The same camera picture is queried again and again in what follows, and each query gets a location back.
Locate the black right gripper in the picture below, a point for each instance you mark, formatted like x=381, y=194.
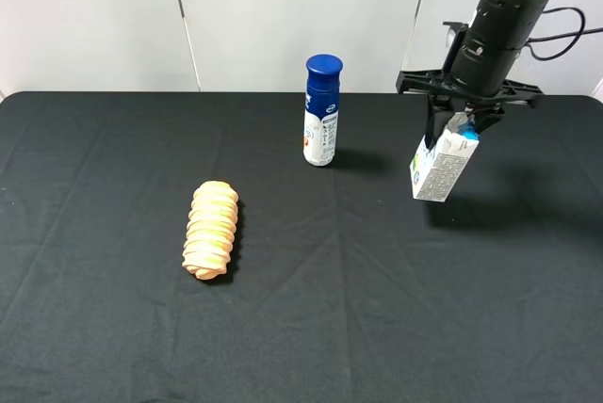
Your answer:
x=471, y=74

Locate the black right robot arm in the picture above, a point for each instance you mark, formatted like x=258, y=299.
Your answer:
x=505, y=25

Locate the black table cloth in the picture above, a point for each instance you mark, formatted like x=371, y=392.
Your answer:
x=341, y=287

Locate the orange spiral bread roll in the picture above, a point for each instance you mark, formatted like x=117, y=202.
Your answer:
x=211, y=230

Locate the white blue milk carton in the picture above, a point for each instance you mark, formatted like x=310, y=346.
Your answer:
x=435, y=170

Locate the blue capped white bottle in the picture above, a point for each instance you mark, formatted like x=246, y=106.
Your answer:
x=321, y=109

